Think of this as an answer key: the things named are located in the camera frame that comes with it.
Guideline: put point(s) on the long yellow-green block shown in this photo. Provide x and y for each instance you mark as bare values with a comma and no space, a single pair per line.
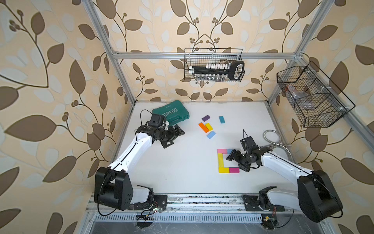
220,160

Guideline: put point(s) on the black tool in basket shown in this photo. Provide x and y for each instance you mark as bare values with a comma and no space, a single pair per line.
233,71

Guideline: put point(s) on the green plastic tool case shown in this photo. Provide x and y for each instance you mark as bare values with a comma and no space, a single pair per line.
174,112

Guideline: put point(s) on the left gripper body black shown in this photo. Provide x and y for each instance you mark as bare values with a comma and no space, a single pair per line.
168,135

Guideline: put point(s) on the pink block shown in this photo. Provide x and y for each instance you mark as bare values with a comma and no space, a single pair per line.
222,151

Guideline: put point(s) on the plastic bag in basket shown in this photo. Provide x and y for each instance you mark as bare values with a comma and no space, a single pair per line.
300,99

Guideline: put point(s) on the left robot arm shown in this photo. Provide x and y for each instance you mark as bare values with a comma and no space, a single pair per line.
113,187

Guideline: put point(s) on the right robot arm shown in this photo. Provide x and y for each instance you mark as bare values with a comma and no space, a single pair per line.
315,195

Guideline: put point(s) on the teal block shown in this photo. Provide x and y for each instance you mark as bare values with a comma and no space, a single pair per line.
222,120

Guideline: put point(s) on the back wire basket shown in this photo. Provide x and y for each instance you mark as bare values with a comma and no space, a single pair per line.
202,56

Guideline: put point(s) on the yellow block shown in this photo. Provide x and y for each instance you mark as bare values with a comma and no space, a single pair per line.
208,126
224,170

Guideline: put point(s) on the right wire basket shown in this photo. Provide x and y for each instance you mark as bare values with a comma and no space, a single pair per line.
329,99

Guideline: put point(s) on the purple block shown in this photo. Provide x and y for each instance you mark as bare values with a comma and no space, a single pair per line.
205,118

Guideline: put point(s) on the wire basket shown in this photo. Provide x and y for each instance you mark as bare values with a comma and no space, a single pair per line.
202,56
329,99

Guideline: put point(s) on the orange long block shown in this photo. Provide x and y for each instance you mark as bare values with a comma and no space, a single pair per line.
203,127

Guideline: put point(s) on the magenta block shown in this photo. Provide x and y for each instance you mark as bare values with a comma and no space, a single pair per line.
234,170

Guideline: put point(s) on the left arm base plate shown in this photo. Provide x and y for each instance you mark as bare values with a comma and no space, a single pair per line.
156,203

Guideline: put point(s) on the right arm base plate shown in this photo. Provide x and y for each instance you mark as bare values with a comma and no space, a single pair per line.
259,203

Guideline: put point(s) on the yellow block beside orange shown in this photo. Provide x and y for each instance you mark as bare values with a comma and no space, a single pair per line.
208,126

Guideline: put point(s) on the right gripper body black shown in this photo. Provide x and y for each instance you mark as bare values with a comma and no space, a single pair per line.
243,159

